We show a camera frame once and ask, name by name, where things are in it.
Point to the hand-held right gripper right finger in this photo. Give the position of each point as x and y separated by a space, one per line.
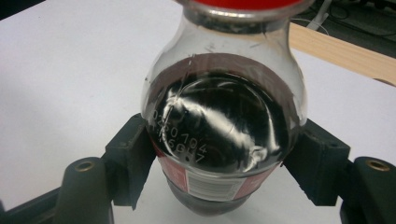
323 168

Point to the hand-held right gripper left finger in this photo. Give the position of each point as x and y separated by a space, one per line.
124 168

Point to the cola bottle with red cap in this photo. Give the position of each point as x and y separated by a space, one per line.
224 115

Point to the light wooden board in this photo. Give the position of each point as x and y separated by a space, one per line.
342 57

